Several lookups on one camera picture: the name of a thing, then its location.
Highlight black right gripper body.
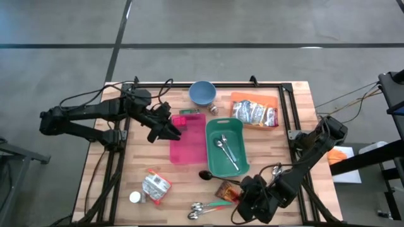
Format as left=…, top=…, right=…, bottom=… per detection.
left=251, top=176, right=282, bottom=223

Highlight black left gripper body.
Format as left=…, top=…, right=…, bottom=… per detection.
left=150, top=118, right=175, bottom=137

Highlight red-capped spice jar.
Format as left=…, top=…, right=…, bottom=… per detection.
left=172, top=115, right=189, bottom=132

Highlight taco seasoning packet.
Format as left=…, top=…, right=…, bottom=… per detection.
left=216, top=180, right=241, bottom=203

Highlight white-lidded jar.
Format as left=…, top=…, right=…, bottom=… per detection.
left=129, top=190, right=146, bottom=204

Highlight red clear snack packet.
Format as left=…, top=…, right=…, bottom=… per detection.
left=264, top=106, right=279, bottom=127

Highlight pink plastic bin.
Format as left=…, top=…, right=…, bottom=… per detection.
left=169, top=113, right=208, bottom=165

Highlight teal plastic bin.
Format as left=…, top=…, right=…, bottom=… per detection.
left=205, top=117, right=250, bottom=178

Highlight black spoon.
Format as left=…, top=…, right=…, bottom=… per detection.
left=198, top=170, right=242, bottom=186

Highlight orange white snack packet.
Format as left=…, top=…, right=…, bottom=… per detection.
left=141, top=168, right=173, bottom=206

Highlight blue bowl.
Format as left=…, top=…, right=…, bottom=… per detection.
left=188, top=80, right=218, bottom=107

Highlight orange cloth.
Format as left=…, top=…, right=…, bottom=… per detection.
left=327, top=148, right=348, bottom=166

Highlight orange plastic bin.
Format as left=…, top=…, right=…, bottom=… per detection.
left=229, top=91, right=280, bottom=131

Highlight white paper sheet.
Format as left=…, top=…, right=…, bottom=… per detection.
left=331, top=145, right=363, bottom=184

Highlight white plastic container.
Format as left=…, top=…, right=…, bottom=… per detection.
left=358, top=141, right=388, bottom=155

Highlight grey metal stand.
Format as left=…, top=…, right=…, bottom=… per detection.
left=0, top=137, right=51, bottom=221

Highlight black equipment cart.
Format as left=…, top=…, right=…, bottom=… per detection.
left=330, top=69, right=404, bottom=177

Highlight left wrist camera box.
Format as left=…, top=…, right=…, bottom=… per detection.
left=152, top=102, right=173, bottom=122

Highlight teal-handled metal spoon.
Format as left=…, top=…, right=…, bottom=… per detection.
left=191, top=200, right=233, bottom=211

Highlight orange-handled metal spoon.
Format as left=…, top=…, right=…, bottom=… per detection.
left=187, top=206, right=228, bottom=221

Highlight black aluminium table frame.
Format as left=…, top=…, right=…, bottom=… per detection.
left=94, top=75, right=343, bottom=226

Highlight thin loose cables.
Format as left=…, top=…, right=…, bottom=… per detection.
left=315, top=81, right=381, bottom=124

